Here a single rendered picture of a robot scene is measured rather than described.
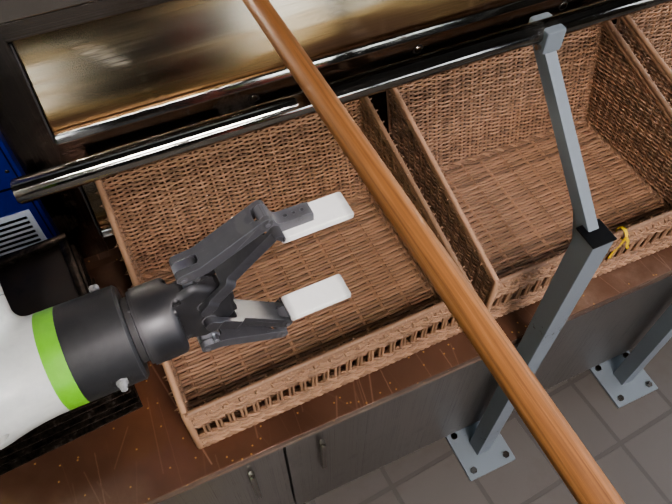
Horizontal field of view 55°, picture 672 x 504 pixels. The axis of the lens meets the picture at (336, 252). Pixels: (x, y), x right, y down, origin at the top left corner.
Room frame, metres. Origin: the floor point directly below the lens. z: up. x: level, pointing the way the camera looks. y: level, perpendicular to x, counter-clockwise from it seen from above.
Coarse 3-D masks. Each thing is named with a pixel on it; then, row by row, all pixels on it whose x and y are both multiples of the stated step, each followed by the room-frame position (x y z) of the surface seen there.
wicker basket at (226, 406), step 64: (320, 128) 0.97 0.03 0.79; (384, 128) 0.93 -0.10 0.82; (192, 192) 0.83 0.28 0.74; (256, 192) 0.88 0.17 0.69; (128, 256) 0.63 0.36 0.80; (320, 256) 0.78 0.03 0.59; (384, 256) 0.78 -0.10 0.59; (320, 320) 0.63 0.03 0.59; (384, 320) 0.63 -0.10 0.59; (448, 320) 0.63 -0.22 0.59; (192, 384) 0.49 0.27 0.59; (256, 384) 0.43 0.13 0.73; (320, 384) 0.47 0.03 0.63
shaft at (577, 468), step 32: (256, 0) 0.76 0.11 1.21; (288, 32) 0.70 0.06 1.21; (288, 64) 0.65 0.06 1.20; (320, 96) 0.58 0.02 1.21; (352, 128) 0.52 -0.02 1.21; (352, 160) 0.49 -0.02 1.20; (384, 192) 0.43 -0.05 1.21; (416, 224) 0.39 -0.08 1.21; (416, 256) 0.36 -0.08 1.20; (448, 256) 0.35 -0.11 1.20; (448, 288) 0.32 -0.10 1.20; (480, 320) 0.28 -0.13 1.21; (480, 352) 0.26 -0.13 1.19; (512, 352) 0.25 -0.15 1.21; (512, 384) 0.22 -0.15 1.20; (544, 416) 0.19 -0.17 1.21; (544, 448) 0.17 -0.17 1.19; (576, 448) 0.17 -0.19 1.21; (576, 480) 0.14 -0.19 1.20; (608, 480) 0.14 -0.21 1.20
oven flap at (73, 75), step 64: (192, 0) 0.95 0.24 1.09; (320, 0) 1.03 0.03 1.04; (384, 0) 1.07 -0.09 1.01; (448, 0) 1.12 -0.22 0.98; (512, 0) 1.16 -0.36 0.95; (64, 64) 0.84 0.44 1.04; (128, 64) 0.88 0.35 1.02; (192, 64) 0.91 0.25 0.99; (256, 64) 0.95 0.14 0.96; (320, 64) 0.97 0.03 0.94; (64, 128) 0.80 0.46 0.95
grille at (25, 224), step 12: (12, 216) 0.73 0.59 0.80; (24, 216) 0.73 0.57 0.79; (0, 228) 0.71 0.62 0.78; (12, 228) 0.72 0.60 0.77; (24, 228) 0.73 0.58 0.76; (36, 228) 0.74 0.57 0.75; (0, 240) 0.71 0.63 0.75; (12, 240) 0.72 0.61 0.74; (24, 240) 0.72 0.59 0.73; (36, 240) 0.73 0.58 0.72; (0, 252) 0.70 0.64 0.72; (12, 252) 0.71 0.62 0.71
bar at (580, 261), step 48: (624, 0) 0.82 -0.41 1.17; (480, 48) 0.71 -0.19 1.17; (288, 96) 0.61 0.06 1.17; (144, 144) 0.53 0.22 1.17; (192, 144) 0.54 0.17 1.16; (576, 144) 0.66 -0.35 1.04; (48, 192) 0.47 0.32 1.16; (576, 192) 0.62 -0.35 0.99; (576, 240) 0.57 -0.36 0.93; (576, 288) 0.55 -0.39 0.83; (528, 336) 0.57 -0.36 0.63; (624, 384) 0.75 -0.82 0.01; (480, 432) 0.57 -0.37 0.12
